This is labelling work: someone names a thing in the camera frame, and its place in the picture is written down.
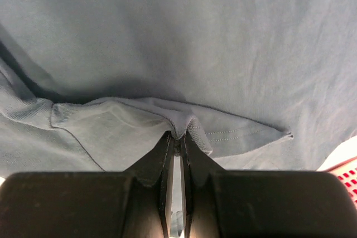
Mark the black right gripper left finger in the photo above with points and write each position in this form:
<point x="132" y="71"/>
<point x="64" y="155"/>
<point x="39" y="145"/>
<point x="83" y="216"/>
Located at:
<point x="132" y="203"/>

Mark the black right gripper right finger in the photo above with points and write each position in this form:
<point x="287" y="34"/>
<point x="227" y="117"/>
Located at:
<point x="230" y="203"/>

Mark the white plastic basket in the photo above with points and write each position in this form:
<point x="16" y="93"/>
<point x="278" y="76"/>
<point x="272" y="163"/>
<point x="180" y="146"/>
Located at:
<point x="345" y="172"/>

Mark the teal blue t-shirt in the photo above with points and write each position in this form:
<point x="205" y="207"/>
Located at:
<point x="91" y="85"/>

